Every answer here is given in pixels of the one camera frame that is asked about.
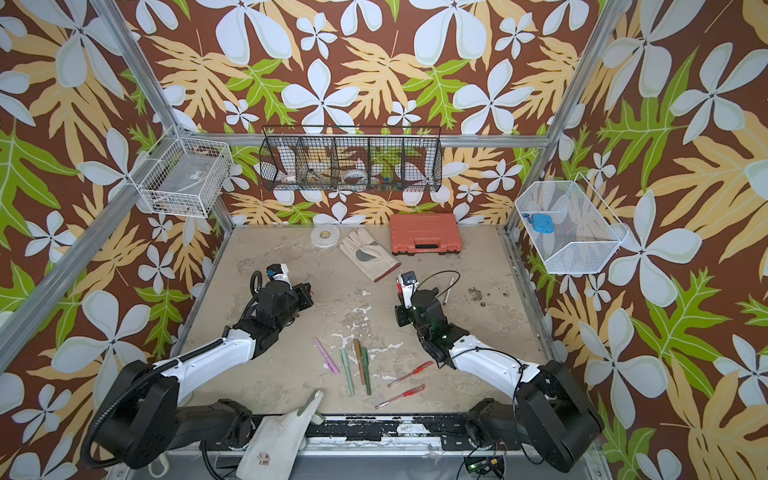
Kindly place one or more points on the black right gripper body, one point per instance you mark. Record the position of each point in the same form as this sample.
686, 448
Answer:
404, 315

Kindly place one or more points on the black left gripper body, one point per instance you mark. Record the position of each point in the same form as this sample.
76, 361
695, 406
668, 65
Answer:
303, 301

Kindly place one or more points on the white marker pen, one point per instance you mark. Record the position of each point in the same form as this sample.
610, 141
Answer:
447, 293

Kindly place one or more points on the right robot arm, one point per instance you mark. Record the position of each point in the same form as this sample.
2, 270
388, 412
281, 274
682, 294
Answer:
548, 409

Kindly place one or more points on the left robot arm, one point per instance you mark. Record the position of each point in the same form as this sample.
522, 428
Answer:
141, 417

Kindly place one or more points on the dark green pen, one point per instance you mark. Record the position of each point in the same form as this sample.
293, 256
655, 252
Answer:
366, 371

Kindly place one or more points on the red gel pen upper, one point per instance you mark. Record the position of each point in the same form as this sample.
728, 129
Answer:
410, 374

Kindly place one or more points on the red gel pen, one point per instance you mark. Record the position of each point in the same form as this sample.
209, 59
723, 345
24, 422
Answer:
410, 374
408, 393

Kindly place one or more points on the brown pen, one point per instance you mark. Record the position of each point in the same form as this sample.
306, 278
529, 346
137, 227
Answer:
359, 358

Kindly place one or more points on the light green pen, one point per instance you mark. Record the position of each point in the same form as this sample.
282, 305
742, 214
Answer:
347, 372

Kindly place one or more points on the pink pen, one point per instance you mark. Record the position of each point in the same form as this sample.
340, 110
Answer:
328, 360

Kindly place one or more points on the red gel pen lower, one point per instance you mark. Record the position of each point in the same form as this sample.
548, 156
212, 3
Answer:
408, 393

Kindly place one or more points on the white tape roll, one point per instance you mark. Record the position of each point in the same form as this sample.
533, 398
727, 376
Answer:
325, 236

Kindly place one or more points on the beige work glove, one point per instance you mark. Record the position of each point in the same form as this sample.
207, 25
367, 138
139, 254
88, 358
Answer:
374, 261

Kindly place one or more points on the red plastic tool case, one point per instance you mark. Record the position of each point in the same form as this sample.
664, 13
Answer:
424, 233

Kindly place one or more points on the blue object in basket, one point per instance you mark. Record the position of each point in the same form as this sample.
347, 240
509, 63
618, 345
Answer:
541, 223

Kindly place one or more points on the white green glove front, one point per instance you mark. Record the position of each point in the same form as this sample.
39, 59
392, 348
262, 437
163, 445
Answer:
273, 449

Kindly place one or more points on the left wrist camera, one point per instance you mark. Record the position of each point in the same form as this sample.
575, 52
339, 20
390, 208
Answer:
278, 272

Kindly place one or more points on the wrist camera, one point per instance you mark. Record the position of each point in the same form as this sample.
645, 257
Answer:
407, 284
278, 272

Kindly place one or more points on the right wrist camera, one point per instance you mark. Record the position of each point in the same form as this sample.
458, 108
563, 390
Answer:
407, 284

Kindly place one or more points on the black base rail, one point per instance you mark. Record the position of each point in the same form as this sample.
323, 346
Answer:
398, 433

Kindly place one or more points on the black wire basket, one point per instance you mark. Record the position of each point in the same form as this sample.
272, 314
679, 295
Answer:
354, 158

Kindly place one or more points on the white wire basket left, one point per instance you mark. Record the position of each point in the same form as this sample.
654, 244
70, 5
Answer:
183, 175

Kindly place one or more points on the white wire basket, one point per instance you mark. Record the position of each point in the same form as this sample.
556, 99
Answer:
587, 230
183, 175

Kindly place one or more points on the white wire basket right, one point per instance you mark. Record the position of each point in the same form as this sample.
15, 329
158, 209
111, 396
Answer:
587, 230

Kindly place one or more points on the aluminium frame post left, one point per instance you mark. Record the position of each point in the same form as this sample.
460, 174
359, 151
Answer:
148, 83

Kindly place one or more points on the aluminium frame post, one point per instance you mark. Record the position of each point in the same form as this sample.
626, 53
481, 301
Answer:
587, 66
148, 83

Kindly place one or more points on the aluminium frame post right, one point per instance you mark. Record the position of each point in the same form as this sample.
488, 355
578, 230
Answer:
587, 66

